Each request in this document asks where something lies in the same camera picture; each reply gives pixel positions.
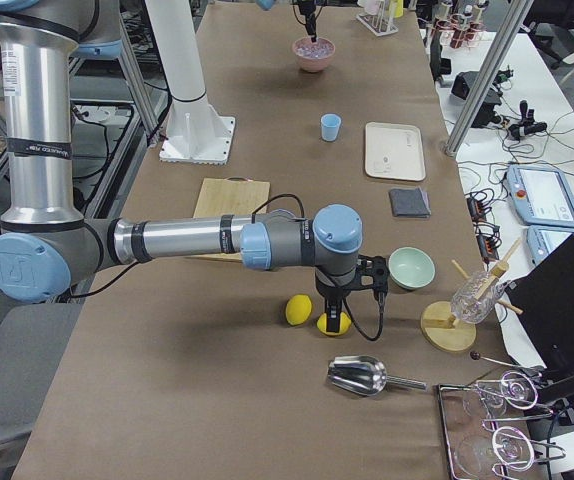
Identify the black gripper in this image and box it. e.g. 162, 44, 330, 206
304, 0, 317, 36
315, 272, 362, 334

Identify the yellow lemon lower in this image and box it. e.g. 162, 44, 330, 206
316, 312, 351, 336

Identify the clear glass on stand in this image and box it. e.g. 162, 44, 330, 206
450, 271, 506, 324

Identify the teach pendant near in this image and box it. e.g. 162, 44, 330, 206
526, 225, 574, 266

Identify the cream rabbit tray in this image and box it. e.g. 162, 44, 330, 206
364, 122, 426, 182

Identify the wooden cup stand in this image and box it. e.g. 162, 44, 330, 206
420, 238, 523, 353

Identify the aluminium frame post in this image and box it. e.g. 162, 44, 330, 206
444, 0, 533, 158

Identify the clear ice cube pile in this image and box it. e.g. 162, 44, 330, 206
295, 39, 334, 59

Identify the mint green bowl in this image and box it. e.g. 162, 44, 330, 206
388, 247, 436, 290

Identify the bamboo cutting board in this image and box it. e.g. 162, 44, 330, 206
184, 177, 272, 265

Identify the pink bowl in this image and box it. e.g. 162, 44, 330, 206
292, 37, 335, 73

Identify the yellow lemon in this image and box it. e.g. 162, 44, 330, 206
285, 294, 313, 326
316, 312, 351, 336

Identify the teach pendant far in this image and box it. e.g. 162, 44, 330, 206
504, 164, 574, 228

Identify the teach pendant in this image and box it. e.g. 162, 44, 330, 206
504, 164, 574, 228
526, 225, 574, 266

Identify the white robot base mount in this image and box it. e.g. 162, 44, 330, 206
145, 0, 236, 165

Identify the light blue plastic cup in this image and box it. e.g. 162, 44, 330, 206
320, 113, 342, 142

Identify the steel ice scoop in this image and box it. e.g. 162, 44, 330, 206
327, 355, 427, 396

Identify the black monitor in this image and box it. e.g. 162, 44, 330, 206
507, 234, 574, 374

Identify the yellow lemon upper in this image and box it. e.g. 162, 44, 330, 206
285, 294, 313, 326

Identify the black metal glass rack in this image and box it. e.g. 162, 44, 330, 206
436, 366, 574, 479

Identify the grey folded cloth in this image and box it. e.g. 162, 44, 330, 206
388, 187, 431, 218

